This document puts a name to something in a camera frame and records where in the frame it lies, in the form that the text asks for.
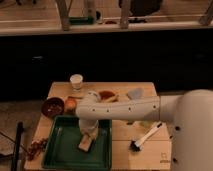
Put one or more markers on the yellow banana toy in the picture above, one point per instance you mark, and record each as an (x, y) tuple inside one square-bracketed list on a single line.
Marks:
[(111, 99)]

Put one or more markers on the dark brown bowl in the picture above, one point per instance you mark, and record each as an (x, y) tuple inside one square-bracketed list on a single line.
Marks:
[(52, 107)]

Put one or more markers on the wooden table leg middle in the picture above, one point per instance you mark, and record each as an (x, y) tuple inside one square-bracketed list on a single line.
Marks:
[(125, 8)]

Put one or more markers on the green plastic cup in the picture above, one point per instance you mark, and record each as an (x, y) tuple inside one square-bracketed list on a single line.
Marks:
[(147, 124)]

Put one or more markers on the black office chair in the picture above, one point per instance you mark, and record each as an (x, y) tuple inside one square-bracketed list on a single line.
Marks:
[(140, 8)]

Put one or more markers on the black pole stand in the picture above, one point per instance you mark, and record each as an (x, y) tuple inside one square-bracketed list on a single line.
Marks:
[(17, 143)]

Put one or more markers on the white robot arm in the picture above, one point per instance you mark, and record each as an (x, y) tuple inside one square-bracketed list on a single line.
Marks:
[(191, 114)]

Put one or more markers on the white paper cup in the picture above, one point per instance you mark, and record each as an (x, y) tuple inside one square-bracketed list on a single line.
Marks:
[(76, 81)]

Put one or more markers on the green box background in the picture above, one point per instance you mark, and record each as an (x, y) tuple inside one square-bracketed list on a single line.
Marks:
[(81, 20)]

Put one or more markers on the green plastic tray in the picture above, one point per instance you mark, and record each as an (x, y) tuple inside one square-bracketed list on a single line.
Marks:
[(62, 152)]

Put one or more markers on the orange bowl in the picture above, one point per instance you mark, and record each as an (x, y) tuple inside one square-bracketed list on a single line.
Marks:
[(106, 94)]

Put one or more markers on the wooden table leg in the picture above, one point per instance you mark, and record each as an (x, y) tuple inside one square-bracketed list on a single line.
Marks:
[(63, 13), (125, 8)]

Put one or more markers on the wooden table leg left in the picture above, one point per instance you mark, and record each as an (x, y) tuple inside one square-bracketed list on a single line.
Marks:
[(63, 13)]

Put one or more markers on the grey triangular cloth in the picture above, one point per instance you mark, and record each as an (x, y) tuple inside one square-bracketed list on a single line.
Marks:
[(135, 93)]

